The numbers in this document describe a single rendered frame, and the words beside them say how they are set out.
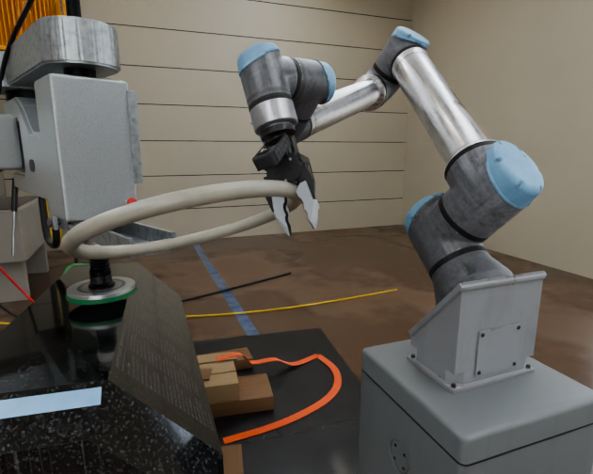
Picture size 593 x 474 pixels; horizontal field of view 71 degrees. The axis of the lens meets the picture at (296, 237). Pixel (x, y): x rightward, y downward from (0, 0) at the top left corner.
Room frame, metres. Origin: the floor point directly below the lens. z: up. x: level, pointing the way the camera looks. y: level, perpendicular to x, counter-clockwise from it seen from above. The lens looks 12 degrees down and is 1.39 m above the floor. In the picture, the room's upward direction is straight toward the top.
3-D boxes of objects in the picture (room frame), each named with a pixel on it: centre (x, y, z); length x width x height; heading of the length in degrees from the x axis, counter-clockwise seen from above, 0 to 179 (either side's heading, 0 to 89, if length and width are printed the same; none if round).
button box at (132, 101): (1.38, 0.53, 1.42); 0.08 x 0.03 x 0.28; 42
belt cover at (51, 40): (1.61, 0.90, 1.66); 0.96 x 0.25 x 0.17; 42
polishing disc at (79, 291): (1.35, 0.66, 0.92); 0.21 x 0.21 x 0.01
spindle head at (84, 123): (1.41, 0.72, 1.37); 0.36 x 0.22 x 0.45; 42
